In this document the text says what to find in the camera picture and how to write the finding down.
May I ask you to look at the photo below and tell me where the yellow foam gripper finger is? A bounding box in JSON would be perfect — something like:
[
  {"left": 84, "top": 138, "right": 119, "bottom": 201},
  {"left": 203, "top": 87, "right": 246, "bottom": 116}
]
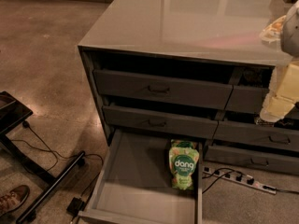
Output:
[{"left": 260, "top": 61, "right": 299, "bottom": 122}]

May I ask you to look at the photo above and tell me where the green dang rice chip bag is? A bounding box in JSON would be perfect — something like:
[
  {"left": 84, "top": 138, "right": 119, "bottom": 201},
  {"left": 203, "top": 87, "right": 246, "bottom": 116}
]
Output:
[{"left": 169, "top": 139, "right": 200, "bottom": 190}]

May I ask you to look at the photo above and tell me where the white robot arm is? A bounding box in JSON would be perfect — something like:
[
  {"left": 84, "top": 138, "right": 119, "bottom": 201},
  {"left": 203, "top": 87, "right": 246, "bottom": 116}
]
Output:
[{"left": 260, "top": 1, "right": 299, "bottom": 123}]

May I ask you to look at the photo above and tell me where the top right grey drawer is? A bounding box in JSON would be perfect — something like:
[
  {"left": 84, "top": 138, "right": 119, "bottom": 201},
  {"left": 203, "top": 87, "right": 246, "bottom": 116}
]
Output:
[{"left": 226, "top": 86, "right": 268, "bottom": 114}]

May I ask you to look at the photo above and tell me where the grey drawer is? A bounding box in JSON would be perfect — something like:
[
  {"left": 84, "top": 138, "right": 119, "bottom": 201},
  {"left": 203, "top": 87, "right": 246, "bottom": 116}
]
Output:
[
  {"left": 103, "top": 105, "right": 218, "bottom": 139},
  {"left": 226, "top": 86, "right": 268, "bottom": 114},
  {"left": 205, "top": 146, "right": 299, "bottom": 175},
  {"left": 93, "top": 70, "right": 232, "bottom": 109},
  {"left": 214, "top": 121, "right": 299, "bottom": 151}
]

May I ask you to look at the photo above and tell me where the middle right grey drawer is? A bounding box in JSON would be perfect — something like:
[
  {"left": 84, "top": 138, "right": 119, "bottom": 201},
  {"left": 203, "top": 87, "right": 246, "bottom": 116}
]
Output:
[{"left": 214, "top": 121, "right": 299, "bottom": 151}]

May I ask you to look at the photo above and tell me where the clear object on counter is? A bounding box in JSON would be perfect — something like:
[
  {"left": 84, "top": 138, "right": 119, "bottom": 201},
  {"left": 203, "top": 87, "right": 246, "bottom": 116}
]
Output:
[{"left": 260, "top": 16, "right": 286, "bottom": 43}]

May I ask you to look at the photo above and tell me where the bottom right grey drawer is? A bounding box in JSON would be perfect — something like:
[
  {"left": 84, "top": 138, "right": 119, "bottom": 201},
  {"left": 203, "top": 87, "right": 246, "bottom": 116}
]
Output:
[{"left": 205, "top": 146, "right": 299, "bottom": 175}]

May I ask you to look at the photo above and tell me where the grey drawer cabinet counter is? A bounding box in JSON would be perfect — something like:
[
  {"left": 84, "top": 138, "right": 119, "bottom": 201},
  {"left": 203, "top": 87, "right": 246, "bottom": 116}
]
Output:
[{"left": 77, "top": 0, "right": 299, "bottom": 176}]

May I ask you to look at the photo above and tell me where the middle left grey drawer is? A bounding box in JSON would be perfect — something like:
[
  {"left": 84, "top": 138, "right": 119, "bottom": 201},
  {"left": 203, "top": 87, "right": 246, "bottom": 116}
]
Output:
[{"left": 103, "top": 105, "right": 218, "bottom": 139}]

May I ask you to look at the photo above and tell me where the open bottom left drawer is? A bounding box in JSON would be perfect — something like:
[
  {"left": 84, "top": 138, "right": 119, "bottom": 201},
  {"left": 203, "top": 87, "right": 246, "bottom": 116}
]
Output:
[{"left": 79, "top": 130, "right": 202, "bottom": 224}]

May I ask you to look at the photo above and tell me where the top left grey drawer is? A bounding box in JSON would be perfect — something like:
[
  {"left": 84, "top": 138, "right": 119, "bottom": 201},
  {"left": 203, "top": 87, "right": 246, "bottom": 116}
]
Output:
[{"left": 93, "top": 70, "right": 232, "bottom": 109}]

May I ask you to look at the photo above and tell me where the white power strip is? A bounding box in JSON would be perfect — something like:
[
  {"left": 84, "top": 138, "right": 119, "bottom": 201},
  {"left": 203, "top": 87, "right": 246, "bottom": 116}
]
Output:
[{"left": 203, "top": 166, "right": 277, "bottom": 195}]

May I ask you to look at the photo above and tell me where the black power adapter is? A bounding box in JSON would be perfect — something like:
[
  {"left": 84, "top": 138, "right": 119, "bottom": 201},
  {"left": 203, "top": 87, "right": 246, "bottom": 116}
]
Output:
[{"left": 66, "top": 198, "right": 85, "bottom": 216}]

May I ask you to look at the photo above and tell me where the black metal stand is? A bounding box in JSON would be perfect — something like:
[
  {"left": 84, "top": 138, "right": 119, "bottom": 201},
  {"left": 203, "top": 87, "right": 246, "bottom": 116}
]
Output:
[{"left": 0, "top": 91, "right": 85, "bottom": 224}]

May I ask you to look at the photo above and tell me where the brown shoe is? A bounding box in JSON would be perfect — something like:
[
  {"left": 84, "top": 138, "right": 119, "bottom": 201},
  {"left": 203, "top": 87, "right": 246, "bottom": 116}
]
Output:
[{"left": 0, "top": 185, "right": 30, "bottom": 217}]

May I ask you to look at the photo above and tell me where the black floor cable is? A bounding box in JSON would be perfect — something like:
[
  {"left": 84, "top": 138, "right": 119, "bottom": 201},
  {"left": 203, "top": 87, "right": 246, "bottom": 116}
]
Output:
[{"left": 10, "top": 120, "right": 105, "bottom": 201}]

